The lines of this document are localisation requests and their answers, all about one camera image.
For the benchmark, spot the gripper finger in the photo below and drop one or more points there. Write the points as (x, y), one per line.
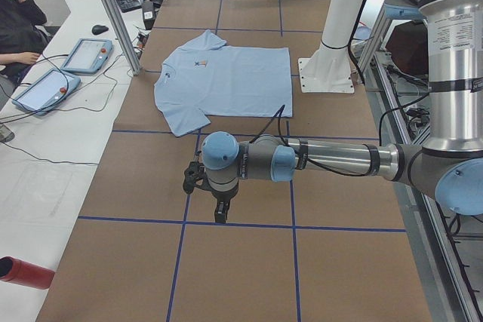
(220, 213)

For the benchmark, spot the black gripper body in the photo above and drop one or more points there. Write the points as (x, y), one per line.
(223, 198)

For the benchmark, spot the light blue t-shirt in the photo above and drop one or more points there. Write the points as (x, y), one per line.
(206, 77)

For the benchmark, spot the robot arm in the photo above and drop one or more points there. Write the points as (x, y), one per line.
(455, 90)

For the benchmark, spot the far teach pendant tablet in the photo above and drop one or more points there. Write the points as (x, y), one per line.
(88, 56)

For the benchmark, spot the teach pendant tablet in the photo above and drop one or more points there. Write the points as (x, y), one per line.
(88, 56)
(47, 92)

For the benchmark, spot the near teach pendant tablet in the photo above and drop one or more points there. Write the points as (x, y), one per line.
(47, 92)

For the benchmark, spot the black computer mouse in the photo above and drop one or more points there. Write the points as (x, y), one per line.
(99, 29)

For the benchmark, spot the red cylinder bottle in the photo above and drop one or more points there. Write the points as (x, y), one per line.
(16, 271)

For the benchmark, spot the seated person in black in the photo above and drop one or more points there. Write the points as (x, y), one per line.
(22, 41)

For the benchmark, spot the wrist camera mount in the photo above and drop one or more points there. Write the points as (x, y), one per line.
(195, 178)

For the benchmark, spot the white pedestal base plate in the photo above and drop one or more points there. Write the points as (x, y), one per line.
(326, 71)

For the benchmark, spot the aluminium frame rack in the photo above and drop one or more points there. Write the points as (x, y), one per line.
(447, 246)

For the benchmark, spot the brown box behind frame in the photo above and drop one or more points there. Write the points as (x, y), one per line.
(408, 45)

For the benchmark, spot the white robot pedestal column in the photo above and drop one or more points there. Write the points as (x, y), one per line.
(343, 17)

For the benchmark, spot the aluminium frame post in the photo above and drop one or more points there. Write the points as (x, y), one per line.
(122, 35)

